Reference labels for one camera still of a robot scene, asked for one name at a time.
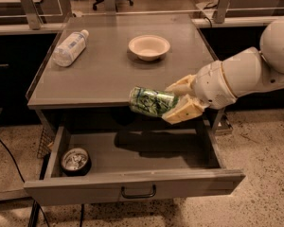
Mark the crushed green soda can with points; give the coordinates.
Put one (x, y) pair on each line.
(151, 102)

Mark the clear plastic water bottle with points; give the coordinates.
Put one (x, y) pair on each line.
(68, 51)

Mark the grey cabinet table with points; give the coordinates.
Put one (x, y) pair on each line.
(106, 71)

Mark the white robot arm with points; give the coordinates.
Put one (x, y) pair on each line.
(258, 70)

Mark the black drawer handle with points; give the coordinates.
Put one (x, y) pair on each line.
(127, 196)

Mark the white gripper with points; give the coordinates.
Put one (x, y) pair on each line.
(211, 84)

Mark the open grey top drawer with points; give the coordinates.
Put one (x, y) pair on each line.
(180, 162)

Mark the black can in drawer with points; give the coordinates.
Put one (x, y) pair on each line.
(75, 162)

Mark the white bowl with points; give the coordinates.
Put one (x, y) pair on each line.
(149, 47)

